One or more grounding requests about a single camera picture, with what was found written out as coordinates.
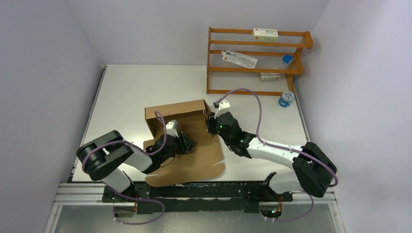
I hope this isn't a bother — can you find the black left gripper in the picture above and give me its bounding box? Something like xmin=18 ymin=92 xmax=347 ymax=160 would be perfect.
xmin=160 ymin=131 xmax=196 ymax=163

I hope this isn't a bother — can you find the brown cardboard box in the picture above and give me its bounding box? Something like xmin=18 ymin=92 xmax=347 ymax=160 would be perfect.
xmin=143 ymin=100 xmax=225 ymax=187

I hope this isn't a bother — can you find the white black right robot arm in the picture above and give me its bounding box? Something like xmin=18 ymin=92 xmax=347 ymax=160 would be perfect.
xmin=206 ymin=112 xmax=337 ymax=201

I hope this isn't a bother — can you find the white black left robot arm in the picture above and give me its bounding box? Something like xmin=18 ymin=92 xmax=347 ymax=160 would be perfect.
xmin=76 ymin=130 xmax=196 ymax=202

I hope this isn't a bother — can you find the small grey-white box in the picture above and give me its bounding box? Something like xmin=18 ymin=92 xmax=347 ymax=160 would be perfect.
xmin=260 ymin=72 xmax=281 ymax=82

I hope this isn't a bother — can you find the green white box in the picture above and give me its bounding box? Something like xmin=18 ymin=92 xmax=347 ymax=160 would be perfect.
xmin=252 ymin=28 xmax=279 ymax=43

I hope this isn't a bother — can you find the flat white packet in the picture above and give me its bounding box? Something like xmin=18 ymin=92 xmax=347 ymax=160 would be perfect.
xmin=221 ymin=50 xmax=258 ymax=69

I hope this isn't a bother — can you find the blue white round jar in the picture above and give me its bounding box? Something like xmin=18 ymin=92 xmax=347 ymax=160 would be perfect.
xmin=278 ymin=90 xmax=295 ymax=107

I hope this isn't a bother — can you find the orange wooden shelf rack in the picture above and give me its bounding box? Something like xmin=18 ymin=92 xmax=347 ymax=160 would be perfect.
xmin=206 ymin=27 xmax=313 ymax=96

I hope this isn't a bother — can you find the small blue block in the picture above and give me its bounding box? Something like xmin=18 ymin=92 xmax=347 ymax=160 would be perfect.
xmin=282 ymin=54 xmax=294 ymax=65

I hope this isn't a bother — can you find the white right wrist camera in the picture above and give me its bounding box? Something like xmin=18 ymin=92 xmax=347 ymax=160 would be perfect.
xmin=213 ymin=99 xmax=231 ymax=118

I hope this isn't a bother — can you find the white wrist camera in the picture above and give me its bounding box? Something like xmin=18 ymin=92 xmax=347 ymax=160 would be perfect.
xmin=166 ymin=120 xmax=179 ymax=137
xmin=213 ymin=99 xmax=231 ymax=118

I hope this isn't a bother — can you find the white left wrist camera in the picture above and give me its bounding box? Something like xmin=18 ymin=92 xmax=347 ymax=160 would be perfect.
xmin=166 ymin=120 xmax=179 ymax=137

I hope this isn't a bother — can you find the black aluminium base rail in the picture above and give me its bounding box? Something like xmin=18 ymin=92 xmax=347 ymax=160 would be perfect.
xmin=53 ymin=180 xmax=337 ymax=215

